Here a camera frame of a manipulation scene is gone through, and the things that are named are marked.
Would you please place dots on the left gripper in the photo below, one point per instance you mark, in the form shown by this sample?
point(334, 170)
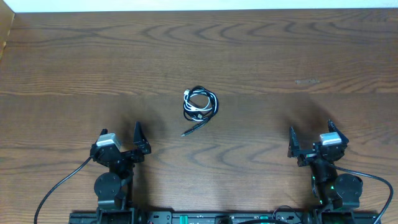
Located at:
point(125, 154)

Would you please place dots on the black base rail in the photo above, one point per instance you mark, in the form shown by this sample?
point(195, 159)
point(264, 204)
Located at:
point(162, 217)

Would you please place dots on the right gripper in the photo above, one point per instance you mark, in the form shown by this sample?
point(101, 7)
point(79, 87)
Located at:
point(294, 150)

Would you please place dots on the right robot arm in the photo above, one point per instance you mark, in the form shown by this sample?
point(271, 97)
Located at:
point(336, 192)

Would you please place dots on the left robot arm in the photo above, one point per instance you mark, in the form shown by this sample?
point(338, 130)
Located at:
point(113, 188)

